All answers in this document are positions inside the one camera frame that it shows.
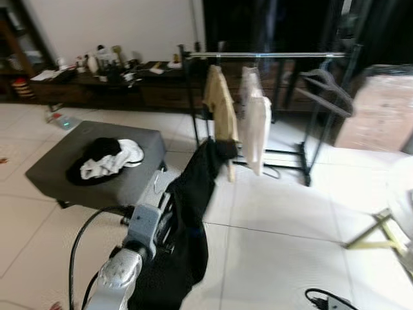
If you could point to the white and black garment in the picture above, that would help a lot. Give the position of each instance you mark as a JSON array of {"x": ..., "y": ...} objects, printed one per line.
[{"x": 113, "y": 165}]

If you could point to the white bottle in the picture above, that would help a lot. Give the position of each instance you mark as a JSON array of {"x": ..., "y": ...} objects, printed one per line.
[{"x": 92, "y": 64}]

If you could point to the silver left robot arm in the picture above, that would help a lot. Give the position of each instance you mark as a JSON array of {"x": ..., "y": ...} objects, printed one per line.
[{"x": 116, "y": 278}]

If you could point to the grey power strip box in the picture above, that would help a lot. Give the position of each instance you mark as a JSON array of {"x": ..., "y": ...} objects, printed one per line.
[{"x": 64, "y": 121}]

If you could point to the white papers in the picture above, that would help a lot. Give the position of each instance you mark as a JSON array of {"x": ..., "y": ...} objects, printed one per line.
[{"x": 46, "y": 75}]

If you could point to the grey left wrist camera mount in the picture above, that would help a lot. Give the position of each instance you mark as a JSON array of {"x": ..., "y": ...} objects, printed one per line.
[{"x": 143, "y": 223}]

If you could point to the round white table gold legs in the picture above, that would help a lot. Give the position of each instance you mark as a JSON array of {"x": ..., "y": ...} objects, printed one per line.
[{"x": 381, "y": 242}]

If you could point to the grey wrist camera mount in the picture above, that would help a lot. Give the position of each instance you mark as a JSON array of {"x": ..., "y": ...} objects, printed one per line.
[
  {"x": 143, "y": 223},
  {"x": 342, "y": 305}
]

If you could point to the black clothes rack silver rail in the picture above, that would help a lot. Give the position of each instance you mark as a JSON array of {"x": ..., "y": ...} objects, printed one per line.
[{"x": 271, "y": 55}]

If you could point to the dark wood tv cabinet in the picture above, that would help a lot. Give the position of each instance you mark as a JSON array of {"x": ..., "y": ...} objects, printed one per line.
[{"x": 155, "y": 93}]

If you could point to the dark grey curtain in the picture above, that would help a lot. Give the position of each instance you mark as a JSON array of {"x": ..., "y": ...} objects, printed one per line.
[{"x": 387, "y": 32}]

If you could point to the black garment with blue print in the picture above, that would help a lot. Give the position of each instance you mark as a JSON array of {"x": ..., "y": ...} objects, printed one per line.
[{"x": 181, "y": 245}]

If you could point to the cream shirt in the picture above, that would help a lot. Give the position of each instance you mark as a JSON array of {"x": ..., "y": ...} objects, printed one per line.
[{"x": 255, "y": 123}]

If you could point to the brown cardboard box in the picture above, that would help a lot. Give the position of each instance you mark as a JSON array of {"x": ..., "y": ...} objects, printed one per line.
[{"x": 381, "y": 110}]

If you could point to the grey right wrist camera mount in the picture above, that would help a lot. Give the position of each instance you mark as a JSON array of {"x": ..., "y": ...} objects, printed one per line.
[{"x": 342, "y": 305}]

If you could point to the tan shirt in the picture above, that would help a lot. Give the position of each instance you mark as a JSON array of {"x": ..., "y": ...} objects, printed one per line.
[{"x": 222, "y": 110}]

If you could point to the grey upholstered ottoman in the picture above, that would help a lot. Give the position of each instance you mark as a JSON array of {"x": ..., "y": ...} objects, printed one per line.
[{"x": 64, "y": 165}]

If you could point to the woven patterned basket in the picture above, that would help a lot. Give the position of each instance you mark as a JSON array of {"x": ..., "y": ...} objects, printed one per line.
[{"x": 23, "y": 88}]

